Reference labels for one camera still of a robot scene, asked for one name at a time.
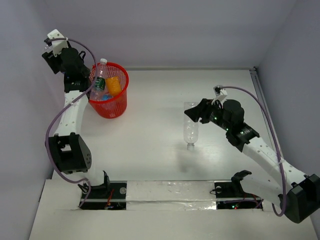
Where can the orange juice bottle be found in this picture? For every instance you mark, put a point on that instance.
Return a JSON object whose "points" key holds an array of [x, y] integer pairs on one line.
{"points": [[113, 86]]}

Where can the aluminium rail right edge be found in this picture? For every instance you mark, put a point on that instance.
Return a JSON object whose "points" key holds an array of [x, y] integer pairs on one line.
{"points": [[266, 113]]}

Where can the red mesh plastic basket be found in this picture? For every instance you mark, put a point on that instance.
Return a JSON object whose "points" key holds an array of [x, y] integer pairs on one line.
{"points": [[113, 106]]}

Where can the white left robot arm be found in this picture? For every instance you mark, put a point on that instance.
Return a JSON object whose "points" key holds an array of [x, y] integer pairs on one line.
{"points": [[67, 151]]}

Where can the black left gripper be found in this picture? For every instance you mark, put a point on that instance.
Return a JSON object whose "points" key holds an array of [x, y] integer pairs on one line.
{"points": [[50, 61]]}

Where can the blue cap water bottle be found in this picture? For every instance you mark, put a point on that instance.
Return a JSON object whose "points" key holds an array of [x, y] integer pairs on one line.
{"points": [[106, 97]]}

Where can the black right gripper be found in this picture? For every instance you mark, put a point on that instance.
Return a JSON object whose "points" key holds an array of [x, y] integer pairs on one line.
{"points": [[205, 104]]}

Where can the clear unlabelled bottle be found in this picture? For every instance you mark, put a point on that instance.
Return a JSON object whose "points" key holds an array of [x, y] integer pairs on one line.
{"points": [[190, 133]]}

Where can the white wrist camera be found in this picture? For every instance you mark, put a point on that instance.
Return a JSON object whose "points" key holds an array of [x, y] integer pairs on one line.
{"points": [[55, 43], [220, 94]]}

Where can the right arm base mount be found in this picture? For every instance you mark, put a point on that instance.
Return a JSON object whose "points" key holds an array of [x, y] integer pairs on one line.
{"points": [[231, 196]]}

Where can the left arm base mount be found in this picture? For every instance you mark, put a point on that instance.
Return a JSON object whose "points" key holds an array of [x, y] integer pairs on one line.
{"points": [[110, 195]]}

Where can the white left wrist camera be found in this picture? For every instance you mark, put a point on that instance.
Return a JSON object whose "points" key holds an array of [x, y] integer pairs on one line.
{"points": [[55, 43]]}

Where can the green label clear bottle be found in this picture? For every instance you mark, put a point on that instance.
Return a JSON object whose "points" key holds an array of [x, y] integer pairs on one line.
{"points": [[98, 89]]}

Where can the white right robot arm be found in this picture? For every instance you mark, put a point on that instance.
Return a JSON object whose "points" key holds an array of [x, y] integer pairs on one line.
{"points": [[288, 188]]}

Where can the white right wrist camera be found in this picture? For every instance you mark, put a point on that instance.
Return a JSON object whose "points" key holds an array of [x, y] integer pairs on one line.
{"points": [[220, 94]]}

